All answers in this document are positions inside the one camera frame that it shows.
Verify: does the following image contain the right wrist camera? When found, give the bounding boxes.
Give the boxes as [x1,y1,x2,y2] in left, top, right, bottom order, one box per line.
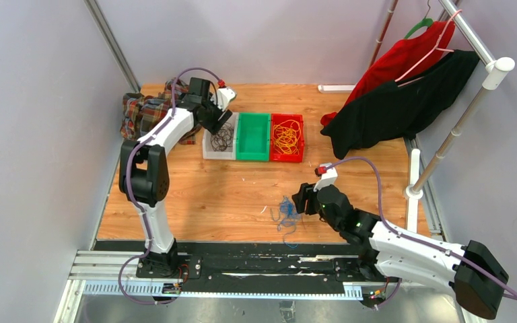
[314,163,338,192]

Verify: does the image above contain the metal corner post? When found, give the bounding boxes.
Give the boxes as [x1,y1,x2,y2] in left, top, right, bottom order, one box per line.
[83,0,141,93]

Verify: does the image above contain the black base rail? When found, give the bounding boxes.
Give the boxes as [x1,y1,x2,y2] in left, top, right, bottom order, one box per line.
[93,240,402,295]

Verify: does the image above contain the white plastic bin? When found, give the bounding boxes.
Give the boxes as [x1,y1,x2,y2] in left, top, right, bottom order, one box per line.
[202,112,239,160]

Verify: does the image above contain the red plastic bin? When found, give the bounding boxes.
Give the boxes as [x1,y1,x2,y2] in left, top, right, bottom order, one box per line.
[269,114,305,163]

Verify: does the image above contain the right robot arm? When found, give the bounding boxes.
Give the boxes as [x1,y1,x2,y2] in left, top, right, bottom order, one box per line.
[291,183,509,320]

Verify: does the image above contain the green hanger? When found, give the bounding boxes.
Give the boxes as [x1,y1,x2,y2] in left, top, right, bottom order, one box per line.
[404,0,434,40]

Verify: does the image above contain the plaid flannel shirt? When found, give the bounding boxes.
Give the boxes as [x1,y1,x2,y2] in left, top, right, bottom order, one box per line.
[120,80,173,140]

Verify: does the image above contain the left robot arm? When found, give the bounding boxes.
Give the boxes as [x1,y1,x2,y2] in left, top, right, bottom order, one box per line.
[119,77,237,278]

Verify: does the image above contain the yellow cable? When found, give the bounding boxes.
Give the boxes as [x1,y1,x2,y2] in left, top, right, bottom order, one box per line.
[273,119,303,156]

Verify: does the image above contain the red shirt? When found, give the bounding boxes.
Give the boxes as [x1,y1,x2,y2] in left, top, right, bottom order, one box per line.
[346,21,456,104]

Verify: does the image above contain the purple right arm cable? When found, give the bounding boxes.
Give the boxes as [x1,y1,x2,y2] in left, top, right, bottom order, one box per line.
[314,157,517,313]

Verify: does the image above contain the pink hanger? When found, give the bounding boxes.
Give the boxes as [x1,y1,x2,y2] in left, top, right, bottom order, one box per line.
[394,9,462,83]

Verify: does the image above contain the green plastic bin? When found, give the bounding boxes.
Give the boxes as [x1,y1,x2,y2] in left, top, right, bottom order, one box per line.
[235,112,271,162]

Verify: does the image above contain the cable bundle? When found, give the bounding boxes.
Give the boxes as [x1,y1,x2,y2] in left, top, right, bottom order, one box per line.
[269,195,305,250]

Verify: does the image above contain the metal clothes rack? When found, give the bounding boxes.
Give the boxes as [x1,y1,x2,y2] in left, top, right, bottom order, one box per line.
[370,0,516,199]

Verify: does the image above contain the black shirt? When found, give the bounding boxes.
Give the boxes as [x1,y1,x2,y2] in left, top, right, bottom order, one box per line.
[320,50,479,159]

